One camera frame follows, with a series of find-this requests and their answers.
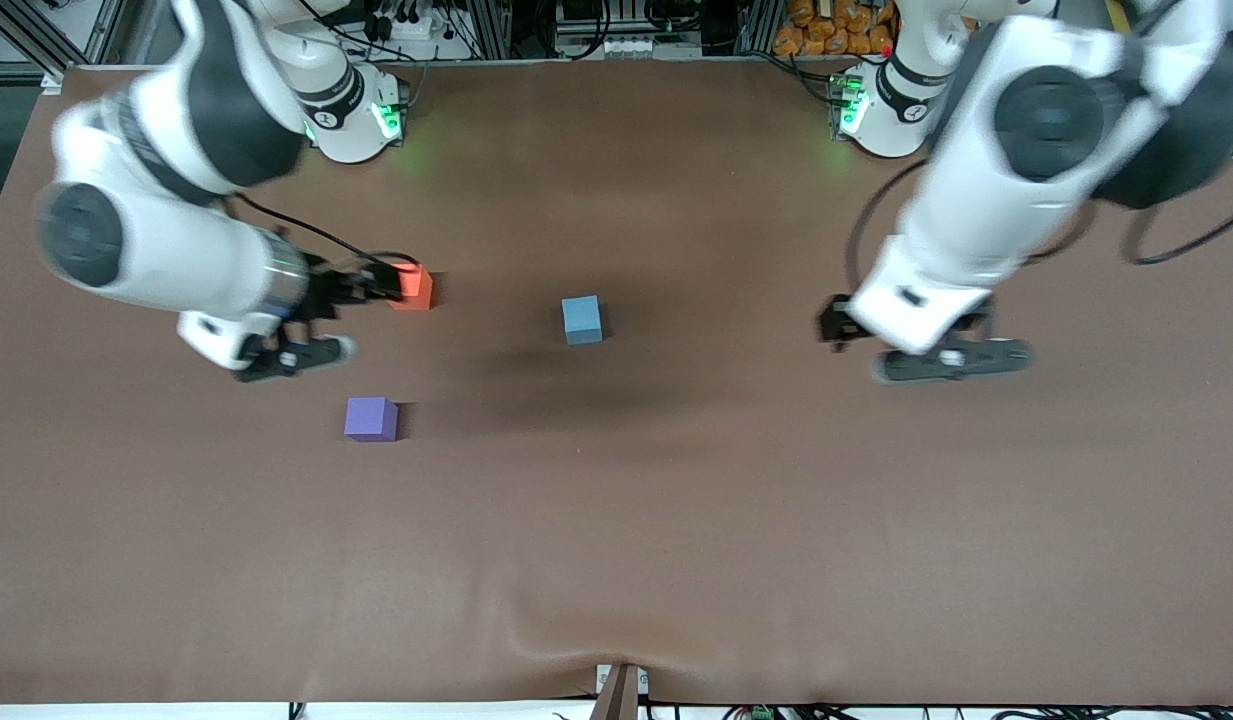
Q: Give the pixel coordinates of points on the white power strip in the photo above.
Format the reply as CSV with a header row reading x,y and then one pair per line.
x,y
416,42

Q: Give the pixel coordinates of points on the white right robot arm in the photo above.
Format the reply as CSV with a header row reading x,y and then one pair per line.
x,y
176,200

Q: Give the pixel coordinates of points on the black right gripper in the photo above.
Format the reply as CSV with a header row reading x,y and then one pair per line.
x,y
328,285

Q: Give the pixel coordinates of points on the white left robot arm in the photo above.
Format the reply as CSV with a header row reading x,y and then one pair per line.
x,y
1016,170

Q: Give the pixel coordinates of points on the purple foam block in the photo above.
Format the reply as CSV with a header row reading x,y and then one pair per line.
x,y
370,418

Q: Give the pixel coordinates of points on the brown table mat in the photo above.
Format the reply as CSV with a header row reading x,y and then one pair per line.
x,y
616,520

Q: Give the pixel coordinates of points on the orange foam block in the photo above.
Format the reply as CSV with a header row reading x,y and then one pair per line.
x,y
419,290

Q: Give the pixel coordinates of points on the aluminium frame profile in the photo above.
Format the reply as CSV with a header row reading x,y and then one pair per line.
x,y
36,35

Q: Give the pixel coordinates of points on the brown post with grey bracket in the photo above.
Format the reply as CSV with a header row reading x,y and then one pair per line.
x,y
618,695

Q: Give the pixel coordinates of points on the pile of orange objects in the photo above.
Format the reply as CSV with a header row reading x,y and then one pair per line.
x,y
826,30

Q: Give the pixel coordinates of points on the light blue foam block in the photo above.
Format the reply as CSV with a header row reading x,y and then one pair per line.
x,y
582,320

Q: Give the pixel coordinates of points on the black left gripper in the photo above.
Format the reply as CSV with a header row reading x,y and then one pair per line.
x,y
833,322

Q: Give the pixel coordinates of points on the white terminal block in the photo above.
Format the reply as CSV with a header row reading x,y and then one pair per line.
x,y
633,45

